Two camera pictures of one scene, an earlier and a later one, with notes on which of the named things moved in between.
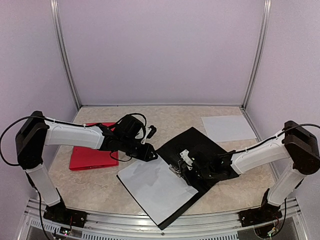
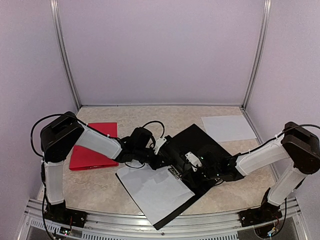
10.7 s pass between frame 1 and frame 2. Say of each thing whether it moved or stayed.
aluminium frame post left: stayed
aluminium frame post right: stayed
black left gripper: moved
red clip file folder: stayed
